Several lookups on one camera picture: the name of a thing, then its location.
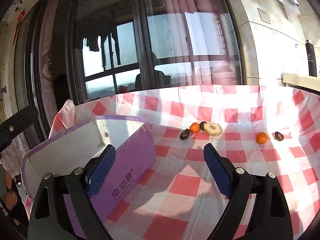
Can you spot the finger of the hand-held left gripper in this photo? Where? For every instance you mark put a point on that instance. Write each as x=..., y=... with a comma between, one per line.
x=17, y=126

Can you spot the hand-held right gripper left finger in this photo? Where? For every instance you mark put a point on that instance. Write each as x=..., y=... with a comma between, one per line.
x=101, y=170

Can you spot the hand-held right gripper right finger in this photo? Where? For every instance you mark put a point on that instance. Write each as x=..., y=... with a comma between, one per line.
x=217, y=171

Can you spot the purple cardboard box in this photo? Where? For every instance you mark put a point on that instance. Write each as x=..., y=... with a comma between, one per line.
x=130, y=160

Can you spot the pale green cut pear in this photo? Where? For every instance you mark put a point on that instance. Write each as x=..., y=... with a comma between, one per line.
x=213, y=129

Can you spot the dark brown date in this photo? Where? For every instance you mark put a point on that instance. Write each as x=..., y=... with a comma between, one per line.
x=202, y=125
x=279, y=136
x=185, y=134

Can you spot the small orange tangerine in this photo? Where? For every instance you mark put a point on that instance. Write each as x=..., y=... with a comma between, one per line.
x=194, y=127
x=261, y=138

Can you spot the pink checkered tablecloth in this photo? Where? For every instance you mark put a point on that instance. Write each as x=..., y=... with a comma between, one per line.
x=190, y=187

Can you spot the metal door knob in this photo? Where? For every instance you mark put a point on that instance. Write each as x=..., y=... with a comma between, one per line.
x=3, y=89

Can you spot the white lace curtain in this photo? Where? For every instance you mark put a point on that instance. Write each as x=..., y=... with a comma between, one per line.
x=47, y=62

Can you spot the dark hanging clothes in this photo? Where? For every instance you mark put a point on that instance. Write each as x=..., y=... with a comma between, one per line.
x=95, y=42

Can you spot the beige ledge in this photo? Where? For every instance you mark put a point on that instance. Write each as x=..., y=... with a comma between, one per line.
x=300, y=81

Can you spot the black bottle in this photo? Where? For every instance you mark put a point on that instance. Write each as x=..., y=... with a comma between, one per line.
x=310, y=57

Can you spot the pink curtain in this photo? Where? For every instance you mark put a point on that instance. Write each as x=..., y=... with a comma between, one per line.
x=175, y=5

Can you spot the red wall decoration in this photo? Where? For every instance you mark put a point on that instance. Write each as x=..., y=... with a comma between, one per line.
x=19, y=25

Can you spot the white wall socket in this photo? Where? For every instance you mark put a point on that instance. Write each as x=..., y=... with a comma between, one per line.
x=264, y=15

